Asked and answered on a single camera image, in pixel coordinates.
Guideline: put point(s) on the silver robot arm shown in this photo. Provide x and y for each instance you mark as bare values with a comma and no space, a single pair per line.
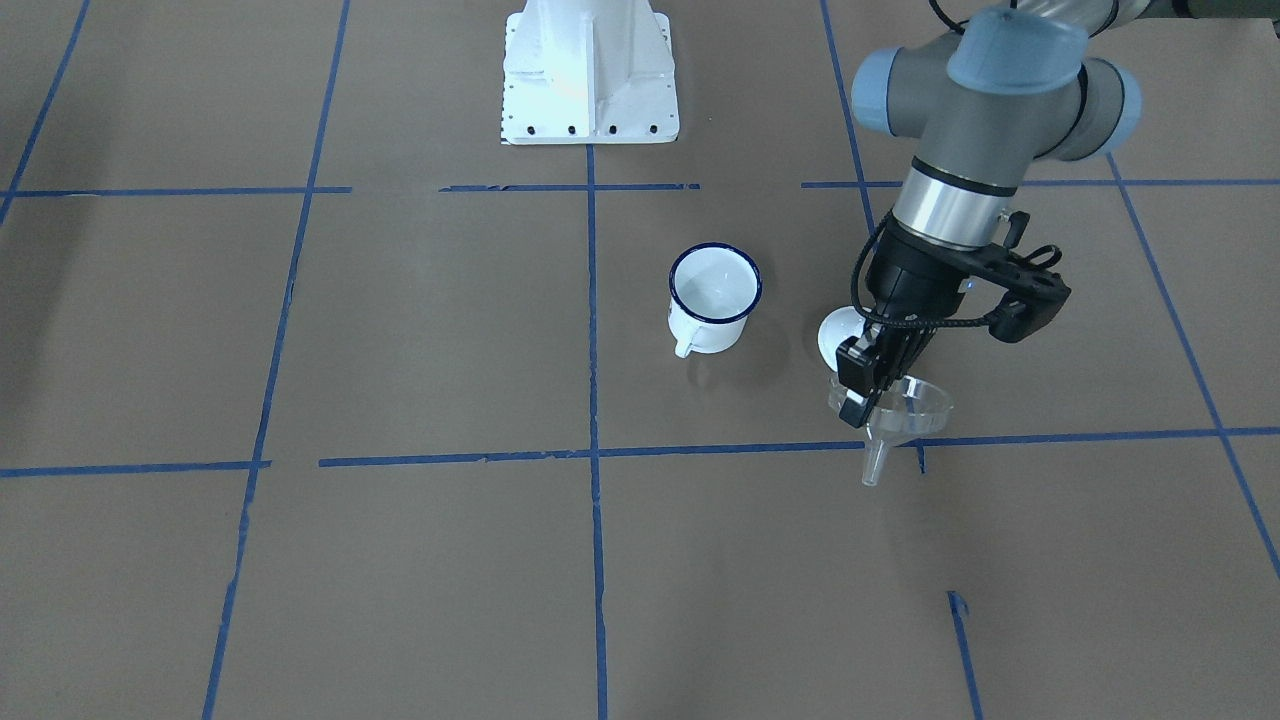
1010,86

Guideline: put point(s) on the white camera mast base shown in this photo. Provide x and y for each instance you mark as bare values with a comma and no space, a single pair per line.
579,72

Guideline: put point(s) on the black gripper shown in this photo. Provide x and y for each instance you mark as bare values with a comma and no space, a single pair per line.
908,282

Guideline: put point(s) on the white enamel cup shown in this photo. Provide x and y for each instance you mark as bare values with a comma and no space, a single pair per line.
713,288

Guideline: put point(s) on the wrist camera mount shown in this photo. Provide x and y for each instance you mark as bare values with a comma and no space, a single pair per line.
1034,291

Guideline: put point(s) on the white enamel cup lid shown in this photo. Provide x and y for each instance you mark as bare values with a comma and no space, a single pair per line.
838,327

